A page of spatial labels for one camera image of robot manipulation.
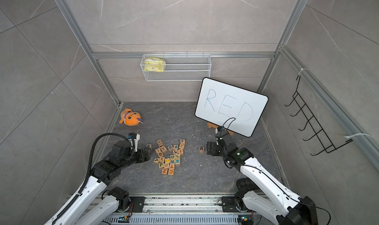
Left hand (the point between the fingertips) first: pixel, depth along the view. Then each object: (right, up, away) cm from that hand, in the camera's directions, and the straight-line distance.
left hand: (149, 148), depth 77 cm
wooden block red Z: (+7, -14, +5) cm, 16 cm away
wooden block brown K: (+5, -9, +9) cm, 14 cm away
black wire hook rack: (+79, +17, -7) cm, 81 cm away
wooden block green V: (+2, -9, +9) cm, 13 cm away
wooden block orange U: (+11, -15, +5) cm, 19 cm away
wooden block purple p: (-5, -2, +16) cm, 17 cm away
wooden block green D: (+11, -8, +11) cm, 17 cm away
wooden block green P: (+5, -11, +7) cm, 14 cm away
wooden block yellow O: (+8, -9, +9) cm, 15 cm away
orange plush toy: (-20, +16, +23) cm, 34 cm away
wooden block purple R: (+29, -4, +13) cm, 32 cm away
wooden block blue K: (+14, -10, +9) cm, 19 cm away
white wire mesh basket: (+13, +51, +23) cm, 58 cm away
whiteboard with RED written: (+48, +23, +15) cm, 55 cm away
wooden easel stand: (+36, +11, +24) cm, 45 cm away
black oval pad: (+52, -19, +1) cm, 55 cm away
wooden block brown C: (+1, 0, +17) cm, 17 cm away
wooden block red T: (+11, -12, +7) cm, 18 cm away
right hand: (+35, +1, +3) cm, 35 cm away
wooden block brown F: (+17, 0, +18) cm, 24 cm away
